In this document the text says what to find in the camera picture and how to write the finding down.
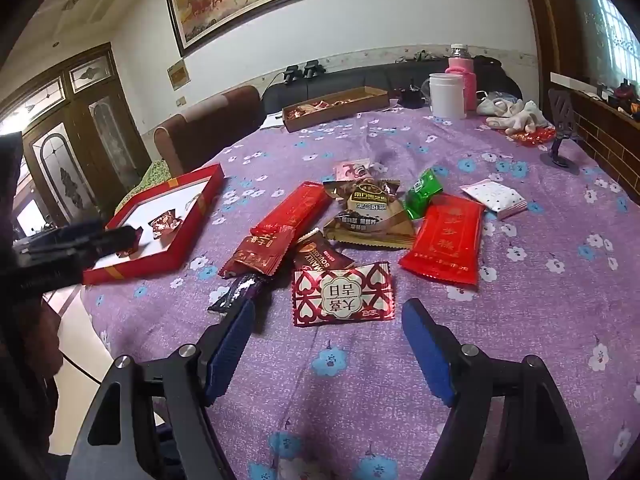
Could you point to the red gift box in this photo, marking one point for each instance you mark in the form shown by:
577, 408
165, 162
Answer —
185, 240

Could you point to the red heart-patterned snack packet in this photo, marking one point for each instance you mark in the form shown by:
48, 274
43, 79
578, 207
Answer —
342, 295

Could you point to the dark brown snack packet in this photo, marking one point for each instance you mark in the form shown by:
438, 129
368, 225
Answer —
320, 255

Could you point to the green snack packet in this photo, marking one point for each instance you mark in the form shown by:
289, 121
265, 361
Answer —
422, 192

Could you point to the dark red snack packet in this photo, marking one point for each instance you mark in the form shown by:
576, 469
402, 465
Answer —
255, 255

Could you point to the black phone stand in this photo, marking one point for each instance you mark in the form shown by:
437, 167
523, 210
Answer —
562, 120

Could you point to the white plastic jar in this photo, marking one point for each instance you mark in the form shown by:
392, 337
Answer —
447, 95

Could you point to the brown armchair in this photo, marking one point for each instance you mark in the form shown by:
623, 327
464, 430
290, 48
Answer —
210, 125

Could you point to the framed horse painting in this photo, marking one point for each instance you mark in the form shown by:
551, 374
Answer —
260, 0

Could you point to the purple floral tablecloth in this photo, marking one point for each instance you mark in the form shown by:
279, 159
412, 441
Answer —
525, 310

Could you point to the wide red snack packet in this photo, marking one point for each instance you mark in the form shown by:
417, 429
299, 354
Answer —
445, 240

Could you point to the white dotted snack packet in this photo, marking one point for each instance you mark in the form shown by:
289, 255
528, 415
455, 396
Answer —
495, 197

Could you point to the brown cardboard tray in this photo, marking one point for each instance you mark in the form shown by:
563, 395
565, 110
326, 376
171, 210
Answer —
335, 107

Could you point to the black leather sofa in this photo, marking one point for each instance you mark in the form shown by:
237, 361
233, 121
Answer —
350, 77

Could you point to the black purple snack packet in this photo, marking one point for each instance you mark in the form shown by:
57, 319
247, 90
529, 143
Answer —
235, 292

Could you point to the small gold wall plaque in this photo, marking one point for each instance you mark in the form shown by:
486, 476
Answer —
177, 75

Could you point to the white cloth gloves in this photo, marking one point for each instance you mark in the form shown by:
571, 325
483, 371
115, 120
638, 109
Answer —
512, 112

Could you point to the gold brown snack packet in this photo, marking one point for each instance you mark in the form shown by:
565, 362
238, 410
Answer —
370, 215

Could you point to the wooden side cabinet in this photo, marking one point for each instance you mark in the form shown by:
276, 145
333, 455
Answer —
610, 130

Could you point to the red candy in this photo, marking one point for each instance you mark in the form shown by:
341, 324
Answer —
165, 224

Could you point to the small black object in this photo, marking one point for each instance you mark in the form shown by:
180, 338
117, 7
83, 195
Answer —
412, 95

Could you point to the wooden glass door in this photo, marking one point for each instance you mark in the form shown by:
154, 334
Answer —
75, 135

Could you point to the pink thermos bottle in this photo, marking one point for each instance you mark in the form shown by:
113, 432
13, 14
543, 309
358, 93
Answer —
467, 67

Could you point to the red crumpled wrapper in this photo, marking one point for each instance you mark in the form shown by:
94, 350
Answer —
535, 136

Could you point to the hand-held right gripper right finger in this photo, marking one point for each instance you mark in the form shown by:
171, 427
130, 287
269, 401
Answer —
430, 355

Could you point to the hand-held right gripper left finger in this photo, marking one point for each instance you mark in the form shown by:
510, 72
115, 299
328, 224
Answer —
230, 345

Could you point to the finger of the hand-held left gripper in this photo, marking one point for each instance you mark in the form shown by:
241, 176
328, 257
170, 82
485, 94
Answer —
112, 240
65, 237

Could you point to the long red snack packet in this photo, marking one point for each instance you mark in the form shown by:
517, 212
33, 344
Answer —
292, 210

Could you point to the green patterned cloth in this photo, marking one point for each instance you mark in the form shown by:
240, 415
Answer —
145, 185

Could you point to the black devices on sofa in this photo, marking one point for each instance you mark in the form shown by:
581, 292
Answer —
305, 71

